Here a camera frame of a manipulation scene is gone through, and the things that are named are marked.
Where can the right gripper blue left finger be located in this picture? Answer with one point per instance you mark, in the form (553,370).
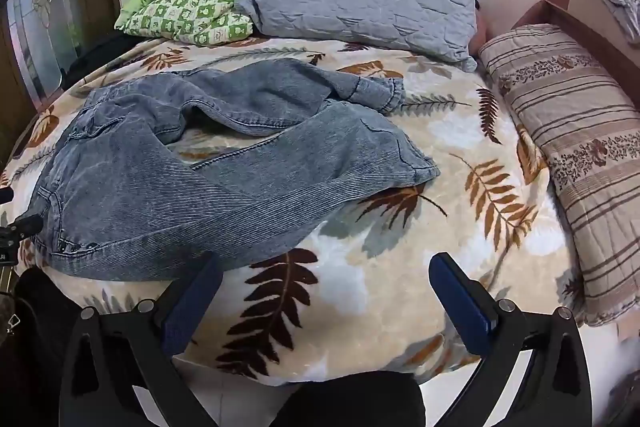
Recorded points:
(185,301)

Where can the blue denim jeans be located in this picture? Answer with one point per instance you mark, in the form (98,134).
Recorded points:
(157,171)

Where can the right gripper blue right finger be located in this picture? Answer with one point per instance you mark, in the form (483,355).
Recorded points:
(469,306)

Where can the etched glass wooden door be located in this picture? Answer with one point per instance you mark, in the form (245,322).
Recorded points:
(40,42)

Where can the silver leaf cushion ornament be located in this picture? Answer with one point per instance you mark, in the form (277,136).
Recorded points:
(626,14)

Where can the striped floral beige pillow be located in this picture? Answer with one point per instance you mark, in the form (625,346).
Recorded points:
(588,129)

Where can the green white patterned quilt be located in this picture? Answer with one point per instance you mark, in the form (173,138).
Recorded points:
(198,22)

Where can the leaf pattern fleece blanket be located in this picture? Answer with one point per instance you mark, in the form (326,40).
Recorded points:
(355,296)

